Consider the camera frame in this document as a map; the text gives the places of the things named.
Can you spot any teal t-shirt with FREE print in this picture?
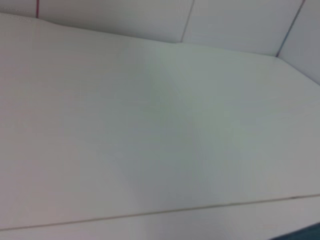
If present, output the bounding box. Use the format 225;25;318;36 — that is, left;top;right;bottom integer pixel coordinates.
271;223;320;240

